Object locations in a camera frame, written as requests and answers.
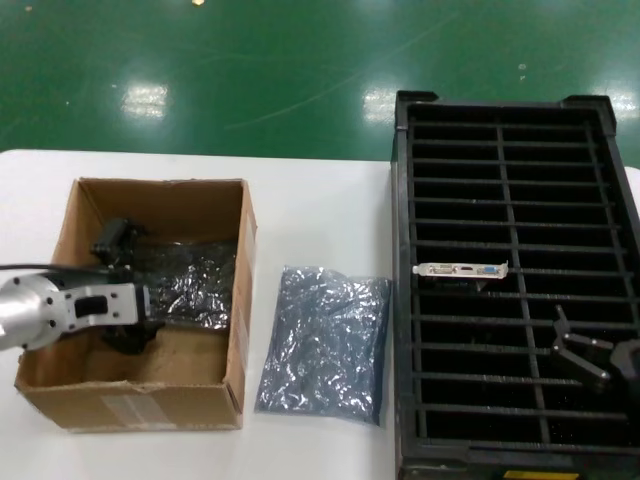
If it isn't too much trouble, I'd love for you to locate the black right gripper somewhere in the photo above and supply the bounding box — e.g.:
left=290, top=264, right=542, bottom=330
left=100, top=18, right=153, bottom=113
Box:
left=549, top=304, right=640, bottom=396

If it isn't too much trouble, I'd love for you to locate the graphics card with silver bracket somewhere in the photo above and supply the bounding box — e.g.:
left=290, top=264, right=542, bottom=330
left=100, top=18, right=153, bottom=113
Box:
left=412, top=259, right=511, bottom=296

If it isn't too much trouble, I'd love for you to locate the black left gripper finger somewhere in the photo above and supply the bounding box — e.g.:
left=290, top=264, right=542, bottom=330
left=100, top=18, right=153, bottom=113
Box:
left=101, top=322, right=167, bottom=357
left=89, top=217, right=149, bottom=274

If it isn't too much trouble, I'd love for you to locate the crinkled grey antistatic bag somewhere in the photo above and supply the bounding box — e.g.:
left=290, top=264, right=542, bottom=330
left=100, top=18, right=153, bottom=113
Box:
left=132, top=239, right=239, bottom=331

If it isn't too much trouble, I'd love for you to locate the brown cardboard box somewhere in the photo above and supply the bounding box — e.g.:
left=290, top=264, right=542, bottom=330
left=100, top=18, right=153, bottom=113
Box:
left=13, top=175, right=259, bottom=432

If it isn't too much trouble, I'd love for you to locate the flat grey antistatic bag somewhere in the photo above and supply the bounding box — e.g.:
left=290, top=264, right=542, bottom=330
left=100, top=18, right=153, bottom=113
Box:
left=253, top=263, right=392, bottom=429

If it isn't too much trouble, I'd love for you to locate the left wrist camera silver bracket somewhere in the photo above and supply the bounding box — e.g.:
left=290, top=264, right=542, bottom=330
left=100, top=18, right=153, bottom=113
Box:
left=49, top=282, right=151, bottom=337

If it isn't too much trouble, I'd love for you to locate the black slotted plastic container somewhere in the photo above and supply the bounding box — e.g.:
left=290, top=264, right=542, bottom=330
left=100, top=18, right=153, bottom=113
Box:
left=389, top=89, right=640, bottom=480

